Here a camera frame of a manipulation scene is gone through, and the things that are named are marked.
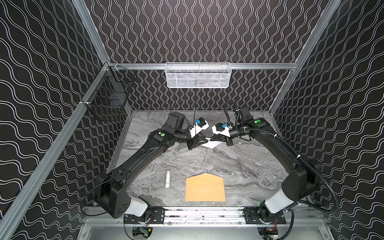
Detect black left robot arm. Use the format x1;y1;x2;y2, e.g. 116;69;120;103
94;112;209;219

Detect aluminium left side rail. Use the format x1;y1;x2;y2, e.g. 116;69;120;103
0;62;110;240

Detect black wire basket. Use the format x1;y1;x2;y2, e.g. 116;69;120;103
86;65;136;122

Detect aluminium frame corner post left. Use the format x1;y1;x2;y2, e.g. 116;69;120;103
73;0;111;63

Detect white wire mesh basket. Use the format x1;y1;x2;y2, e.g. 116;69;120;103
165;67;232;89

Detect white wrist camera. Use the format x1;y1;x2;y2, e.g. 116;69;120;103
190;118;209;138
212;123;231;137

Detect white glue stick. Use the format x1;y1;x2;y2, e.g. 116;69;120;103
165;171;171;188

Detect brown paper envelope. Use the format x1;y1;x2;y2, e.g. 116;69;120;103
186;173;226;202

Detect aluminium back crossbar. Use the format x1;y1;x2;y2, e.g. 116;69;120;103
111;62;298;71

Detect white paper letter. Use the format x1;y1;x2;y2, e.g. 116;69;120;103
202;138;222;149

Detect aluminium frame corner post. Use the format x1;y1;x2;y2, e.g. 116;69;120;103
73;0;111;63
269;0;342;116

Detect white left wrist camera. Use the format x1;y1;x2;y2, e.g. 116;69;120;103
190;118;209;138

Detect aluminium frame corner post right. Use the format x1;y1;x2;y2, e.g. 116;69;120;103
269;0;342;116

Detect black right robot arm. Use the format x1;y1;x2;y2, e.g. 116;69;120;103
211;107;321;223

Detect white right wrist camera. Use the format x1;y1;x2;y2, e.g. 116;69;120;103
212;123;231;137

